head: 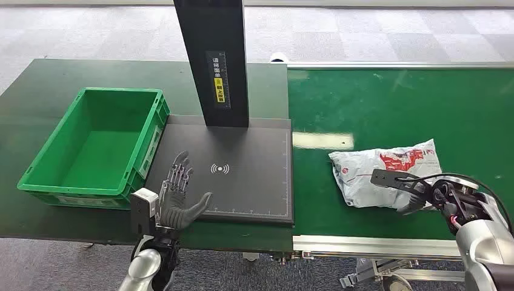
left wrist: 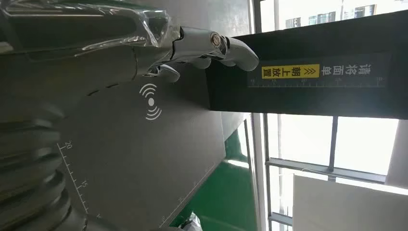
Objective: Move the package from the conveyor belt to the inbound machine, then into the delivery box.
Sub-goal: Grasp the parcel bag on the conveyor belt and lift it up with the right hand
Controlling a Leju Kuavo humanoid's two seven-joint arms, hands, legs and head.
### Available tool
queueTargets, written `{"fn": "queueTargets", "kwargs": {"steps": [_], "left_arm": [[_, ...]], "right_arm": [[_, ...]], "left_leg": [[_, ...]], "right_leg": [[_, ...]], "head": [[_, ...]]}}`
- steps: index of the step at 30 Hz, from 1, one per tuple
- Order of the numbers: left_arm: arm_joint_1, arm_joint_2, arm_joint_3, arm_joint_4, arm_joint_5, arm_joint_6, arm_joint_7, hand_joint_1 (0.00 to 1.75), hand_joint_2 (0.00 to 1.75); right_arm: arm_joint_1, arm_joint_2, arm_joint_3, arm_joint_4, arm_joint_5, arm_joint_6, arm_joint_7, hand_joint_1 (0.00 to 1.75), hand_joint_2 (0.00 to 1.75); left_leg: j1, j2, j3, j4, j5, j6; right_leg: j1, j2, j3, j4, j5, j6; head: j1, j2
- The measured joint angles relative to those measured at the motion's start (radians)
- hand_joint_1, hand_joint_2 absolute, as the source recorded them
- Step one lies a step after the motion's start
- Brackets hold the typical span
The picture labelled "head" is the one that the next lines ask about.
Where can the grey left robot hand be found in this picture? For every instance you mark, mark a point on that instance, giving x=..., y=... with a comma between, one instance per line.
x=176, y=209

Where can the black scanner column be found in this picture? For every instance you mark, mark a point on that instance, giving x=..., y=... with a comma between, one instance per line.
x=213, y=32

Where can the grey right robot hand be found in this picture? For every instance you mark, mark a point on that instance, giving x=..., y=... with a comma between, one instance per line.
x=415, y=201

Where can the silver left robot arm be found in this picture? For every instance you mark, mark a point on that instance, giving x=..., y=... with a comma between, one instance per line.
x=142, y=267

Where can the green conveyor belt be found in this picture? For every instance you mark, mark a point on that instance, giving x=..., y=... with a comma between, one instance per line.
x=401, y=104

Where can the dark green table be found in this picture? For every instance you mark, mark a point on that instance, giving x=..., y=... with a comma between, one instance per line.
x=40, y=80

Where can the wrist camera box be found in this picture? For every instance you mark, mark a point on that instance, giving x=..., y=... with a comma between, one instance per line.
x=387, y=178
x=142, y=209

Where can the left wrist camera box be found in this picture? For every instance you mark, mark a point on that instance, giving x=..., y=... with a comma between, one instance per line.
x=142, y=209

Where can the black scanner base platform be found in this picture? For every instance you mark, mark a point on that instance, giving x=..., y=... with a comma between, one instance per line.
x=249, y=176

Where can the grey caster wheel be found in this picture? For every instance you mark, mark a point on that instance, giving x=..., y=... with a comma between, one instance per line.
x=395, y=283

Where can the white table foot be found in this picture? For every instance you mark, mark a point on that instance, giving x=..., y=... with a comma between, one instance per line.
x=251, y=256

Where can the green plastic crate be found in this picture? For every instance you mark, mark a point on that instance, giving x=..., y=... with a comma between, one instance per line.
x=100, y=152

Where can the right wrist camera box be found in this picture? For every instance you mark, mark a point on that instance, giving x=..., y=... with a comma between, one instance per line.
x=387, y=178

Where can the grey poly mailer package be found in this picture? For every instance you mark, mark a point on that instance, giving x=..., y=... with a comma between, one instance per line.
x=361, y=176

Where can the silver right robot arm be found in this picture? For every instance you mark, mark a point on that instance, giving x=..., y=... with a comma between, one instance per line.
x=482, y=241

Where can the black yellow column label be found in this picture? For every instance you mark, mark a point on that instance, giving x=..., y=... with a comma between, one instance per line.
x=219, y=80

